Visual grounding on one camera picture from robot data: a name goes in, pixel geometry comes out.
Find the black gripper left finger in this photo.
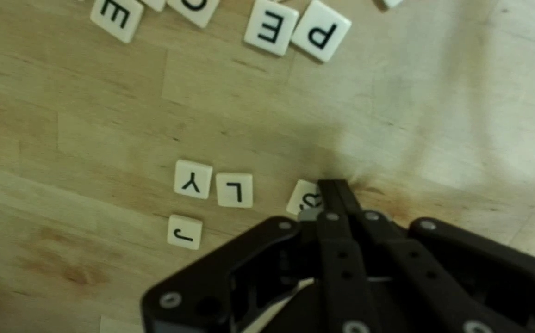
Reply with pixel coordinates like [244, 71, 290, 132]
[318, 180, 346, 215]

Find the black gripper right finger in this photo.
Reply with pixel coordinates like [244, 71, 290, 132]
[339, 182, 361, 215]

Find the white letter tile L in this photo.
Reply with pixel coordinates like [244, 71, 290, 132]
[216, 173, 253, 208]

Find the white letter tile Y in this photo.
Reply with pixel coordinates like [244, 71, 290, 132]
[174, 160, 213, 200]

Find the white letter tile J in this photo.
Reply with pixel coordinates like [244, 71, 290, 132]
[166, 215, 203, 250]

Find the white letter tile P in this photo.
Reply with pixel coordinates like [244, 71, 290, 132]
[292, 0, 351, 64]

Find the white letter tile e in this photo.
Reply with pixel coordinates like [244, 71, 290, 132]
[244, 0, 300, 56]
[89, 0, 144, 43]

